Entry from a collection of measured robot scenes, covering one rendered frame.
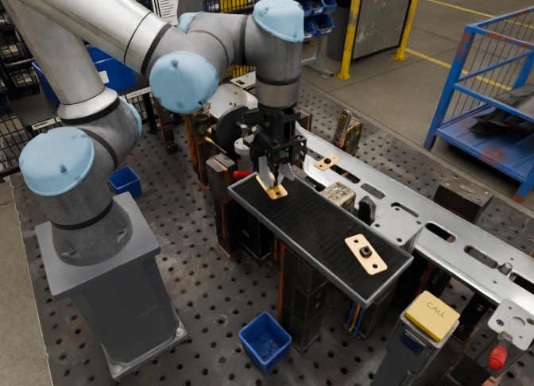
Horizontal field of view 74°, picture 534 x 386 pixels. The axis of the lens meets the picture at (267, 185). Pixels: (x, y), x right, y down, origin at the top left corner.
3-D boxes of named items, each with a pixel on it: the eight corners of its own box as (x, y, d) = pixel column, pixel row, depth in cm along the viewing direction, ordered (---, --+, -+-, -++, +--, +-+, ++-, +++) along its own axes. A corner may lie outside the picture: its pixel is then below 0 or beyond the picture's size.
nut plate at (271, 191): (288, 194, 76) (288, 191, 75) (272, 200, 74) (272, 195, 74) (270, 172, 81) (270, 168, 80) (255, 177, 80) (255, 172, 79)
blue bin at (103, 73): (138, 84, 144) (130, 52, 135) (61, 110, 128) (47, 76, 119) (119, 72, 153) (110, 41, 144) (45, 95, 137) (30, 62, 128)
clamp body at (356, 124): (355, 196, 142) (372, 121, 120) (335, 211, 136) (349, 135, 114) (337, 185, 148) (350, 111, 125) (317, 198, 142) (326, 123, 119)
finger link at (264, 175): (265, 204, 72) (268, 168, 66) (253, 187, 76) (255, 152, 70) (279, 201, 74) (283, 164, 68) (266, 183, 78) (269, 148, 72)
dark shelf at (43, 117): (235, 63, 167) (235, 57, 165) (28, 133, 122) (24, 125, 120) (209, 50, 179) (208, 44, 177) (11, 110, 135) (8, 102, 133)
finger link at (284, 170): (286, 198, 74) (285, 164, 68) (273, 181, 78) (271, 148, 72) (299, 193, 75) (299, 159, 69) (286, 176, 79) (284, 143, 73)
